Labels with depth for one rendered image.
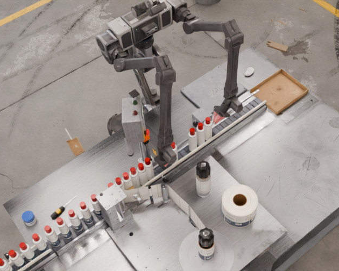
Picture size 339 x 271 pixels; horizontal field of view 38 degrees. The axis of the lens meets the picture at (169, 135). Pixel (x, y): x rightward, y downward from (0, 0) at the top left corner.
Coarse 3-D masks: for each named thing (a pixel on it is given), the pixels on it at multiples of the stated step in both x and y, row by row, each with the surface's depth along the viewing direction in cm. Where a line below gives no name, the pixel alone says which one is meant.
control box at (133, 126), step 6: (126, 102) 261; (132, 102) 261; (138, 102) 261; (126, 108) 259; (132, 108) 259; (138, 108) 259; (126, 114) 257; (132, 114) 256; (138, 114) 256; (126, 120) 254; (132, 120) 254; (138, 120) 254; (126, 126) 257; (132, 126) 257; (138, 126) 257; (126, 132) 261; (132, 132) 261; (138, 132) 261; (126, 138) 265; (132, 138) 266; (138, 138) 266; (144, 138) 268
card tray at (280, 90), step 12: (276, 72) 348; (264, 84) 346; (276, 84) 346; (288, 84) 345; (300, 84) 341; (264, 96) 340; (276, 96) 339; (288, 96) 339; (300, 96) 336; (276, 108) 333
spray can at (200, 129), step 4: (200, 124) 298; (196, 128) 302; (200, 128) 299; (204, 128) 302; (196, 132) 304; (200, 132) 301; (204, 132) 304; (200, 136) 304; (204, 136) 308; (200, 140) 308; (204, 140) 311; (200, 144) 311
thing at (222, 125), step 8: (248, 104) 331; (256, 104) 331; (264, 104) 330; (240, 112) 327; (224, 120) 324; (232, 120) 324; (216, 128) 321; (224, 128) 321; (208, 144) 314; (184, 152) 312; (184, 160) 308; (160, 168) 306; (96, 216) 290; (88, 224) 287; (72, 232) 285; (80, 232) 284; (64, 240) 283; (56, 248) 279
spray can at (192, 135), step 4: (192, 128) 297; (192, 132) 296; (188, 136) 300; (192, 136) 298; (196, 136) 301; (192, 140) 301; (196, 140) 304; (192, 144) 305; (196, 144) 307; (192, 148) 308
